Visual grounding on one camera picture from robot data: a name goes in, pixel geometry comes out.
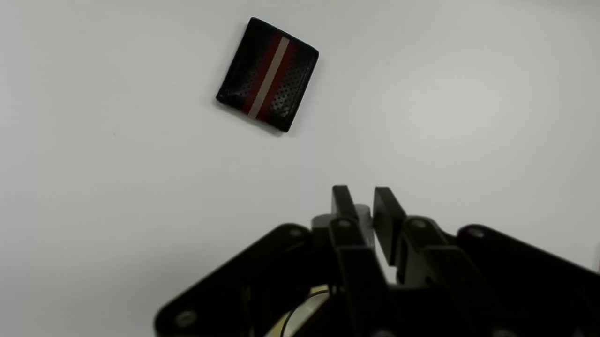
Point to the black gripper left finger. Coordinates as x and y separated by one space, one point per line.
351 222

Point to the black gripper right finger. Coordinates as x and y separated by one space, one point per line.
388 218

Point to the yellow enamel cup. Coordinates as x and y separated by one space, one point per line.
296 317

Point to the black striped wallet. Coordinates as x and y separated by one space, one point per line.
268 75

